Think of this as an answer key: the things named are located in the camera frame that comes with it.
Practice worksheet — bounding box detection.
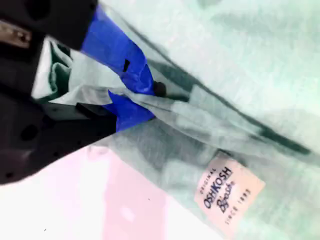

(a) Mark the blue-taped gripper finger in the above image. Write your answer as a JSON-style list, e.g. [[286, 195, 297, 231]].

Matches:
[[0, 90, 155, 186], [24, 0, 167, 98]]

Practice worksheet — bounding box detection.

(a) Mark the pale green T-shirt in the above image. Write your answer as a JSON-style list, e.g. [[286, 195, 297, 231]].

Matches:
[[31, 0, 320, 240]]

